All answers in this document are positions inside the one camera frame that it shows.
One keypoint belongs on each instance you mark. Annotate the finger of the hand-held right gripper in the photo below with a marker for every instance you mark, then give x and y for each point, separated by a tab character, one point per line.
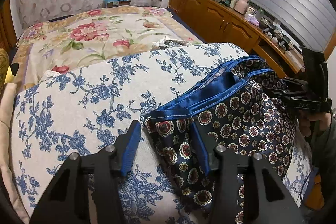
275	94

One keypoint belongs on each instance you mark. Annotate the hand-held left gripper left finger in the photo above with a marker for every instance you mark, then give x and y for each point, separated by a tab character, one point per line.
130	151

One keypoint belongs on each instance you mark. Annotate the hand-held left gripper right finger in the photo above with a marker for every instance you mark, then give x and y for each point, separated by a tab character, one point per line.
200	151

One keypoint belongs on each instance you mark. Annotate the patterned satin pajama top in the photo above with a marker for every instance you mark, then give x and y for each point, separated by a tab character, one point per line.
236	121

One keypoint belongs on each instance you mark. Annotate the person's right forearm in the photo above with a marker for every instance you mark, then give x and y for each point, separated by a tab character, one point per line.
325	153

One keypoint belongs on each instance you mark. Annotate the person's right hand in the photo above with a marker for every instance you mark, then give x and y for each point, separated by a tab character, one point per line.
319	122

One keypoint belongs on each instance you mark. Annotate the purple soft pouch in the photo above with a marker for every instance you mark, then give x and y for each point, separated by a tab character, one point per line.
252	19

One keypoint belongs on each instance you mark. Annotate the pink thermos flask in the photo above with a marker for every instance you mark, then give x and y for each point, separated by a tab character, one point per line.
241	5

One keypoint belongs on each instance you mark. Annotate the wooden sideboard cabinet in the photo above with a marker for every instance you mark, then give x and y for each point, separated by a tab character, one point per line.
210	14

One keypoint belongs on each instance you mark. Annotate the lace trimmed dark cloth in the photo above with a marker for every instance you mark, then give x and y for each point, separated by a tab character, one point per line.
173	43

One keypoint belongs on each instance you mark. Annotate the beige pillow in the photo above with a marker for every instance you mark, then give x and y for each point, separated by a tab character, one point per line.
6	134

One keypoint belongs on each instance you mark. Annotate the pink floral bedsheet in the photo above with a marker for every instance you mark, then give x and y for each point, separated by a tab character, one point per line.
92	32

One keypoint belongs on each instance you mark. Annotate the yellow plush toy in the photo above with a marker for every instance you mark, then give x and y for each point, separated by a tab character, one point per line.
9	74

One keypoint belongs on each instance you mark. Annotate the gold patterned pillow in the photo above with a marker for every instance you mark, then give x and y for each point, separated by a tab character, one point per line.
3	69

